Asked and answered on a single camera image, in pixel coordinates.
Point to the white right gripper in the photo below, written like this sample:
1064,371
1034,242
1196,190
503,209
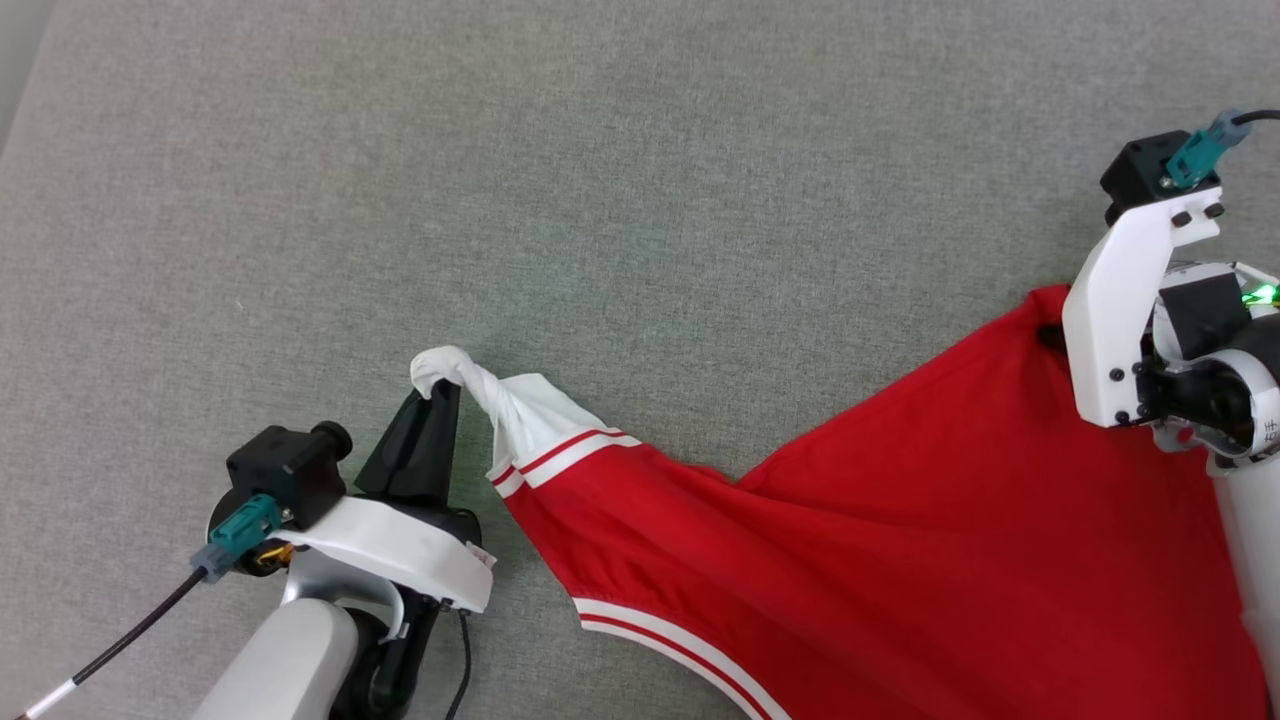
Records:
1110,320

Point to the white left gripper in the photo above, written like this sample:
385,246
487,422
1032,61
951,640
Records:
400,545

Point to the red and white garment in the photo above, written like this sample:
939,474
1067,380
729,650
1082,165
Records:
900,530

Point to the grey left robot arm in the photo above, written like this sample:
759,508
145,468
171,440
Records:
290,660

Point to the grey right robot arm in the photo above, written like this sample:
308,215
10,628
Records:
1250,520

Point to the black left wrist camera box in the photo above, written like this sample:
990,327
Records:
285,470

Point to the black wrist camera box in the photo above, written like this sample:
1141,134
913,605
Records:
285,470
1140,170

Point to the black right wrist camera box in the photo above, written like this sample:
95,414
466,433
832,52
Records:
1140,170

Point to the teal left camera connector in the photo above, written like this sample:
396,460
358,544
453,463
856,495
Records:
240,530

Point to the teal camera connector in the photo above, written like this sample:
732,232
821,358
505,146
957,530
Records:
1195,155
240,530

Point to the teal right camera connector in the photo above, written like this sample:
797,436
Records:
1195,155

